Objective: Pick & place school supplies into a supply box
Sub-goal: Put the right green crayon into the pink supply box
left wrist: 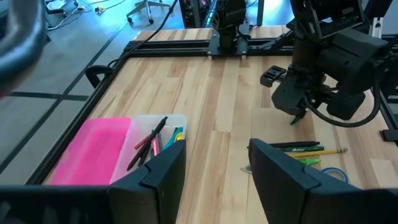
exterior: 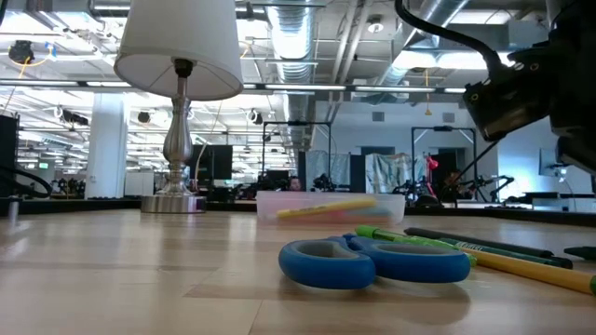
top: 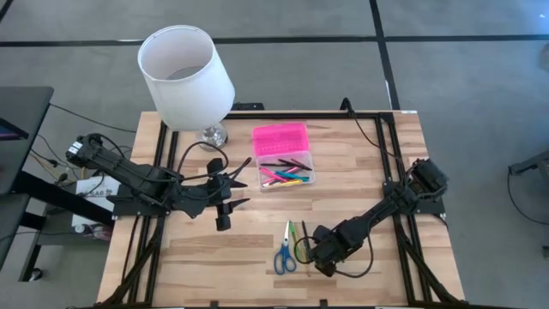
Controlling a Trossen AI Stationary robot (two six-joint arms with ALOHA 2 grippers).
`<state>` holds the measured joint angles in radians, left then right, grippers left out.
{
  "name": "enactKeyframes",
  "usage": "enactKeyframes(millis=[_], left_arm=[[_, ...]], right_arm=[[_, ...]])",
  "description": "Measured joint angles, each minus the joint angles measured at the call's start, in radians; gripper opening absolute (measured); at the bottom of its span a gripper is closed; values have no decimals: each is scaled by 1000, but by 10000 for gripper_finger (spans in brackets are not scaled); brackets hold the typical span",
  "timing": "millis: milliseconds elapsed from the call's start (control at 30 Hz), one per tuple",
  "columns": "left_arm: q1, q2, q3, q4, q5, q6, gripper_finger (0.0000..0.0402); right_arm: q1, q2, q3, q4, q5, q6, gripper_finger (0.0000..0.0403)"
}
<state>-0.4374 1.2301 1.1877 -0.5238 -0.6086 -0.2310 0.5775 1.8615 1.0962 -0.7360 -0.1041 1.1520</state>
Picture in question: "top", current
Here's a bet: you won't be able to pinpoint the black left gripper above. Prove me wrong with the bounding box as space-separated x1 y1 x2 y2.
201 174 251 232

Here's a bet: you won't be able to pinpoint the light green pen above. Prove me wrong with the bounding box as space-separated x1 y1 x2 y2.
288 221 301 258

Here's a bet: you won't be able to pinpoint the pink pencil with blue tip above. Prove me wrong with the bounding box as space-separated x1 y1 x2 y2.
258 167 289 184

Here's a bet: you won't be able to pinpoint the blue handled scissors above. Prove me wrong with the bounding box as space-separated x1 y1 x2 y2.
273 220 298 276

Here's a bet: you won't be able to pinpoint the yellow highlighter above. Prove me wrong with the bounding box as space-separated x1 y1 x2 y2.
264 179 305 189

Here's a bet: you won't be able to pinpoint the teal pen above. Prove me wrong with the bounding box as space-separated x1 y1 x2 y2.
274 171 311 182

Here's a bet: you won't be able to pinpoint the dark grey marker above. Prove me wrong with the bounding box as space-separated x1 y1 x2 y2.
277 158 313 172

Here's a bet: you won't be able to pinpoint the clear box with pink lid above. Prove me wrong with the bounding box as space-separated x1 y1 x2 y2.
251 122 317 192

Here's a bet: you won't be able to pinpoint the white printed box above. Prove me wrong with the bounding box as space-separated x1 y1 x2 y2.
70 174 122 241

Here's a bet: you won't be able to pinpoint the black power strip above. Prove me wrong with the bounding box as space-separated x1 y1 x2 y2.
231 101 266 112

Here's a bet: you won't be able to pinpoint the white shade silver table lamp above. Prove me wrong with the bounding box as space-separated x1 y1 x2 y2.
136 24 236 152

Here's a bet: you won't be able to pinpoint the black desk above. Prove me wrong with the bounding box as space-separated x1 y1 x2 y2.
0 85 115 282

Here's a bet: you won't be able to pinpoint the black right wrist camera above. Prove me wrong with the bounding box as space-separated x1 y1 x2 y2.
311 224 334 242

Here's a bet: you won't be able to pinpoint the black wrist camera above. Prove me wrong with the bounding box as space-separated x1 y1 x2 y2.
207 157 226 176
311 224 334 242

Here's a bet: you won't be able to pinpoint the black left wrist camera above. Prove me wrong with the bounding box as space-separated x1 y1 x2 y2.
207 157 226 176

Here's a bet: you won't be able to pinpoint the black right camera cable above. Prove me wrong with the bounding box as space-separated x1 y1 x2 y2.
293 234 375 279

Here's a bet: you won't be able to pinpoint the black camera cable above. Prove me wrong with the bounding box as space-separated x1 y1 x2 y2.
293 234 375 279
177 141 253 184

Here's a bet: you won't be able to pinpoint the black left camera cable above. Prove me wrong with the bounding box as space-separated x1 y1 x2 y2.
177 141 253 184

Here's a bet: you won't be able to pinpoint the black aluminium table frame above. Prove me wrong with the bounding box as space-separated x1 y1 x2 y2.
96 110 468 309

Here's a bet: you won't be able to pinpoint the long black arm cable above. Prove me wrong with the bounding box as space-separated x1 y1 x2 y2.
341 97 407 173

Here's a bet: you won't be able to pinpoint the black floor cable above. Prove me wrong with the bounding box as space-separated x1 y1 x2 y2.
49 102 138 134

